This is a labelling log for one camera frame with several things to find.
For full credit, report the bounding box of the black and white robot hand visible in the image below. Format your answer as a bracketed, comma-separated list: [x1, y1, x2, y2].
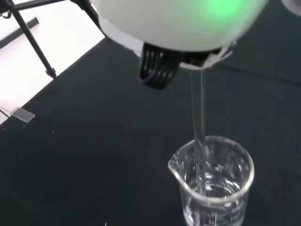
[90, 0, 269, 92]

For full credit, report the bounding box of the clear glass beaker with water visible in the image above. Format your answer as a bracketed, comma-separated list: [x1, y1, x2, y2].
[167, 135, 255, 226]

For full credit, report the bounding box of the black tripod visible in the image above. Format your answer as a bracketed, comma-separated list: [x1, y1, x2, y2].
[0, 0, 101, 80]

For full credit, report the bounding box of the black bench cloth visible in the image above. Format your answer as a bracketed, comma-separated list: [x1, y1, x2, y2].
[0, 0, 301, 226]

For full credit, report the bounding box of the clear cloth clip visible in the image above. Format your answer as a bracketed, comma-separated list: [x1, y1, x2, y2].
[12, 107, 36, 123]

